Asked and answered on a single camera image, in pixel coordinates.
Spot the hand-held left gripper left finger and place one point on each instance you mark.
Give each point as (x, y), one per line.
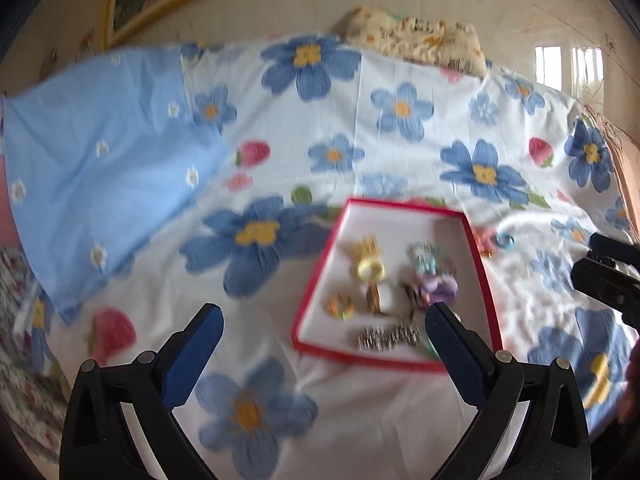
(192, 355)

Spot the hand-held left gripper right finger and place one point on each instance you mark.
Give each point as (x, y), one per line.
(457, 355)

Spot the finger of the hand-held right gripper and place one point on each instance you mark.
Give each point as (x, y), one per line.
(607, 245)
(600, 280)

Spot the gold wrist watch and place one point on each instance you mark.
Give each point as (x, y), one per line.
(382, 296)

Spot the yellow oval hair clip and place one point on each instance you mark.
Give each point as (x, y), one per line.
(362, 271)

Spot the yellow claw hair clip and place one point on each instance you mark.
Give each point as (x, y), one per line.
(367, 249)

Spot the red jewelry box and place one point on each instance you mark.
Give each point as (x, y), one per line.
(400, 225)

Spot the green hair clip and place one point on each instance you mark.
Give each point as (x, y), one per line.
(427, 347)

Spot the blue flower bed sheet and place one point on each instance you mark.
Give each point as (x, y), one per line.
(410, 170)

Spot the light blue daisy pillow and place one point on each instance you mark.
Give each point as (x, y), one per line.
(100, 160)

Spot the cream patterned pillow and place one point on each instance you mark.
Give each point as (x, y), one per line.
(415, 40)

